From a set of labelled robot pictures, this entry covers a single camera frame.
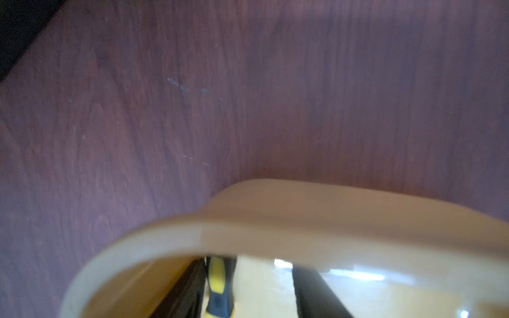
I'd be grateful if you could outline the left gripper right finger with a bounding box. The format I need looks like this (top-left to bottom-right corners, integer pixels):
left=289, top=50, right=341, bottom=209
left=292, top=266, right=353, bottom=318

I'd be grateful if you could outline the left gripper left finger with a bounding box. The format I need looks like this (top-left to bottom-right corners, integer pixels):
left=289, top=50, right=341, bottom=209
left=150, top=258, right=206, bottom=318

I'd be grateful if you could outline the yellow plastic storage tray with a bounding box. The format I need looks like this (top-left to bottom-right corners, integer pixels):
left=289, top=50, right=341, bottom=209
left=59, top=179, right=508, bottom=317

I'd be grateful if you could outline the black plastic toolbox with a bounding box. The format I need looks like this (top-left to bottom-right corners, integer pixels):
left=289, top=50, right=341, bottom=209
left=0, top=0, right=65, bottom=80

